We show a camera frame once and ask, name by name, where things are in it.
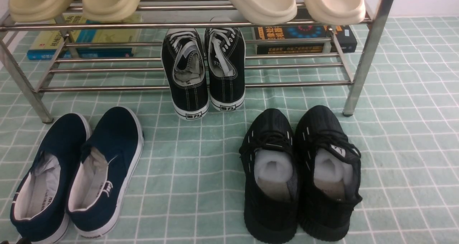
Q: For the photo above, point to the black canvas sneaker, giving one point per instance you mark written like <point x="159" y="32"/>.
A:
<point x="225" y="49"/>
<point x="183" y="62"/>

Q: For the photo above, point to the silver metal shoe rack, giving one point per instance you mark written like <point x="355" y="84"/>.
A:
<point x="34" y="95"/>

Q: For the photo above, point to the navy slip-on shoe right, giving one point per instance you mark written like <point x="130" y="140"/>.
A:
<point x="108" y="160"/>

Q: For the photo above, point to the navy slip-on shoe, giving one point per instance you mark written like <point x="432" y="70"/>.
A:
<point x="38" y="209"/>
<point x="108" y="160"/>

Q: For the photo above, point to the navy slip-on shoe left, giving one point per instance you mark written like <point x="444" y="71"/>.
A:
<point x="38" y="209"/>

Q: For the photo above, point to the black knit sneaker left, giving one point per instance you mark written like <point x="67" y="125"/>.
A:
<point x="271" y="178"/>

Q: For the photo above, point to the black knit sneaker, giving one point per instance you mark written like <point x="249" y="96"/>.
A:
<point x="330" y="175"/>
<point x="271" y="178"/>

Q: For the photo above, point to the black orange book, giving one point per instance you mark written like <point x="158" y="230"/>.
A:
<point x="301" y="39"/>

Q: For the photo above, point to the black knit sneaker right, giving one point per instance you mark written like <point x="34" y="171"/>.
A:
<point x="330" y="175"/>

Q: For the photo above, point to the cream slipper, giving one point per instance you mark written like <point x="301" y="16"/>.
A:
<point x="266" y="12"/>
<point x="336" y="12"/>

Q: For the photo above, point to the cream slipper far right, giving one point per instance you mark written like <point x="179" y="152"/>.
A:
<point x="336" y="12"/>

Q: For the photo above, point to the green checked floor mat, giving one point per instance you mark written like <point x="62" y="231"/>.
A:
<point x="188" y="187"/>

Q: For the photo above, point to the yellow blue book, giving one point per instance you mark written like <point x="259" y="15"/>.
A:
<point x="46" y="43"/>

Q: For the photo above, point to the olive slipper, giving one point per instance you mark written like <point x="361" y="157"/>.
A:
<point x="37" y="10"/>
<point x="109" y="10"/>

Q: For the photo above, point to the olive slipper far left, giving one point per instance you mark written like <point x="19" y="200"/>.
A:
<point x="37" y="10"/>

